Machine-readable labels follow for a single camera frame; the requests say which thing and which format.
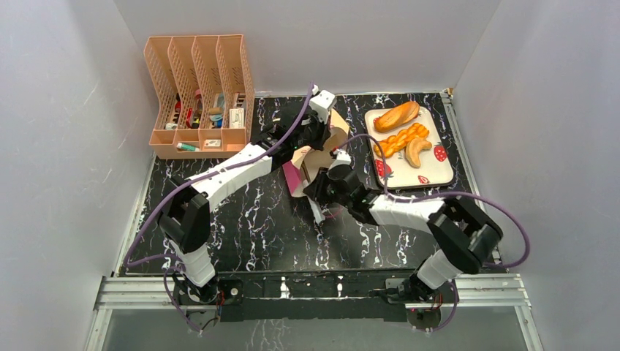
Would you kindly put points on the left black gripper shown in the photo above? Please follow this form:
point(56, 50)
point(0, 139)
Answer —
point(323, 131)

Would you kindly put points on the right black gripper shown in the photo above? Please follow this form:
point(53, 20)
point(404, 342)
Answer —
point(320, 184)

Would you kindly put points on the pink and tan paper bag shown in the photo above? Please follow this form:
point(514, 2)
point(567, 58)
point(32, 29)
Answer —
point(306, 162)

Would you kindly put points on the metal tongs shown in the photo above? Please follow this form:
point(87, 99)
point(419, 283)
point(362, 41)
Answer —
point(318, 215)

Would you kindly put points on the orange braided fake bread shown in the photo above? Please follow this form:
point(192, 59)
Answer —
point(398, 141)

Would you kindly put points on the tan fake croissant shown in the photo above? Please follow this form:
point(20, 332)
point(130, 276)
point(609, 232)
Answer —
point(413, 150)

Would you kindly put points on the long orange fake baguette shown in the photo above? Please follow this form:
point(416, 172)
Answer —
point(397, 117)

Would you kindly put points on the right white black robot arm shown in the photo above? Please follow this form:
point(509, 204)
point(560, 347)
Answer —
point(466, 235)

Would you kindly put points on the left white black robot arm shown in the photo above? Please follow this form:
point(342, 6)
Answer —
point(186, 218)

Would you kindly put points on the small white box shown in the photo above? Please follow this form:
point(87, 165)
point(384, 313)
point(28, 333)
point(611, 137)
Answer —
point(237, 118)

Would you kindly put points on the peach plastic file organizer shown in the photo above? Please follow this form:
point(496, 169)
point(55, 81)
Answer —
point(205, 91)

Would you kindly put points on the red bottle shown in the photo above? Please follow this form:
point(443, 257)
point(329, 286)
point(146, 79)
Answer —
point(198, 99)

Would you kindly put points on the green white tube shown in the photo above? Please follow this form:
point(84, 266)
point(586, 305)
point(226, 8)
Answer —
point(185, 147)

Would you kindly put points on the white strawberry print tray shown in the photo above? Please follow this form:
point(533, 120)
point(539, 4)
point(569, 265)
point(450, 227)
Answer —
point(396, 172)

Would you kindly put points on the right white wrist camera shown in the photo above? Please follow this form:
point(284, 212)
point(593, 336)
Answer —
point(340, 157)

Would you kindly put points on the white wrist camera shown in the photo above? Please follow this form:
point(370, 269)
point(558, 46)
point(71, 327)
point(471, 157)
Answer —
point(322, 103)
point(340, 157)

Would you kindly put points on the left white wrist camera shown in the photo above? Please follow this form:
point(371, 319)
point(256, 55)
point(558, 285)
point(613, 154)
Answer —
point(322, 103)

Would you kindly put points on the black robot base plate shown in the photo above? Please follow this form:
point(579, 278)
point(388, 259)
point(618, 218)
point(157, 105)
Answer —
point(308, 295)

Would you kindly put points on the aluminium frame rail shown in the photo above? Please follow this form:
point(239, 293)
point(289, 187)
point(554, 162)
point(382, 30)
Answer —
point(485, 290)

